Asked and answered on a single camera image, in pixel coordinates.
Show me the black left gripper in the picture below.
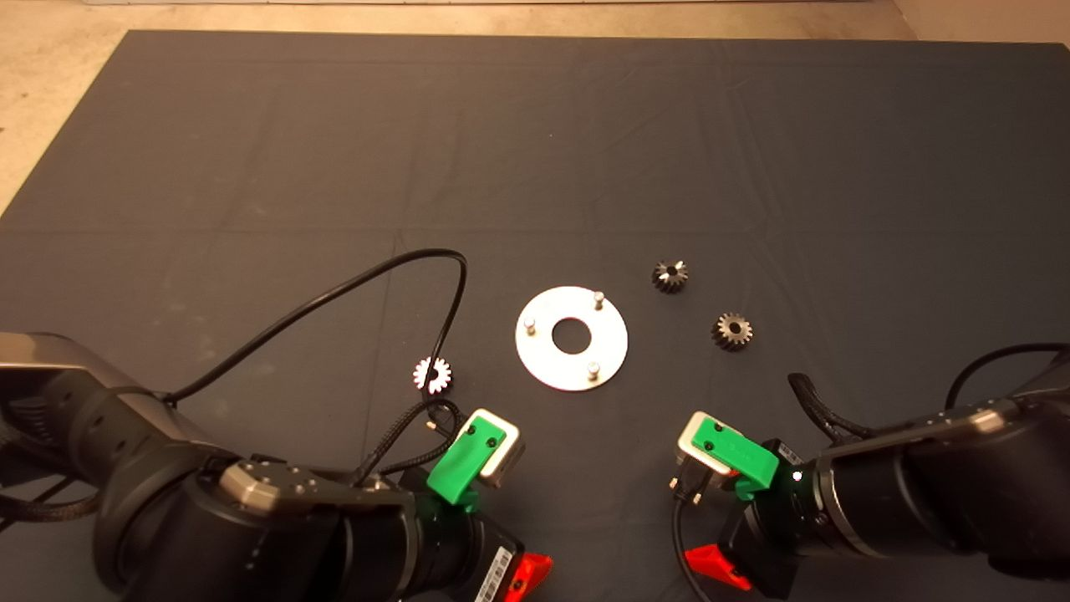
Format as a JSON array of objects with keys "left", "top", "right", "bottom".
[{"left": 418, "top": 493, "right": 555, "bottom": 602}]

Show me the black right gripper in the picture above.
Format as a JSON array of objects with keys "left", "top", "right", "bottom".
[{"left": 683, "top": 439, "right": 818, "bottom": 599}]

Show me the small steel planetary gear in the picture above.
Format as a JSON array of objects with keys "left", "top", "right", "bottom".
[
  {"left": 711, "top": 313, "right": 753, "bottom": 352},
  {"left": 651, "top": 260, "right": 690, "bottom": 294},
  {"left": 413, "top": 357, "right": 453, "bottom": 395}
]

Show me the round metal carrier plate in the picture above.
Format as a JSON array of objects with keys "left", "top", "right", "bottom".
[{"left": 515, "top": 286, "right": 629, "bottom": 392}]

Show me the dark grey table cloth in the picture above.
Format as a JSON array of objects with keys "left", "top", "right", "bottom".
[{"left": 0, "top": 30, "right": 1070, "bottom": 602}]

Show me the thin black right camera cable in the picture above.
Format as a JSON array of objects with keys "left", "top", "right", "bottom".
[{"left": 671, "top": 343, "right": 1070, "bottom": 602}]

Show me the thin black camera cable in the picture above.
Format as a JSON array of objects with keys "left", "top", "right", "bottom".
[
  {"left": 671, "top": 343, "right": 1070, "bottom": 602},
  {"left": 163, "top": 248, "right": 467, "bottom": 419}
]

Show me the green right camera mount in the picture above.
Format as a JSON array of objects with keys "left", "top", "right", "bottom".
[{"left": 690, "top": 418, "right": 780, "bottom": 501}]

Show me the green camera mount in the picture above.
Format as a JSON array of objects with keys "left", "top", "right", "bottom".
[
  {"left": 690, "top": 418, "right": 780, "bottom": 501},
  {"left": 426, "top": 409, "right": 508, "bottom": 513}
]

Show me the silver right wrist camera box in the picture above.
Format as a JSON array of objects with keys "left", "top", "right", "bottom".
[{"left": 675, "top": 411, "right": 736, "bottom": 494}]

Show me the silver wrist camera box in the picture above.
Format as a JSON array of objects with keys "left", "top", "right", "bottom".
[
  {"left": 675, "top": 411, "right": 736, "bottom": 494},
  {"left": 456, "top": 408, "right": 526, "bottom": 489}
]

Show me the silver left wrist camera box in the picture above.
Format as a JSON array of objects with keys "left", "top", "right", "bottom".
[{"left": 456, "top": 408, "right": 526, "bottom": 489}]

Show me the green left camera mount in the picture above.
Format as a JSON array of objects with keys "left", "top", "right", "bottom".
[{"left": 426, "top": 409, "right": 508, "bottom": 513}]

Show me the black braided right wrist cable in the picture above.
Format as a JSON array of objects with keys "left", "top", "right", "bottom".
[{"left": 788, "top": 373, "right": 872, "bottom": 446}]

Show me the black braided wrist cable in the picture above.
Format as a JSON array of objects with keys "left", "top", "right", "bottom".
[
  {"left": 788, "top": 373, "right": 872, "bottom": 446},
  {"left": 351, "top": 398, "right": 469, "bottom": 490}
]

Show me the black braided left wrist cable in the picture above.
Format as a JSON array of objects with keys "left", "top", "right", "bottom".
[{"left": 351, "top": 398, "right": 469, "bottom": 490}]

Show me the thin black left camera cable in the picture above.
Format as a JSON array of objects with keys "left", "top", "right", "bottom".
[{"left": 163, "top": 248, "right": 467, "bottom": 419}]

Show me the black braided left arm hose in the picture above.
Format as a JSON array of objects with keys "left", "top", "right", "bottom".
[{"left": 0, "top": 489, "right": 103, "bottom": 523}]

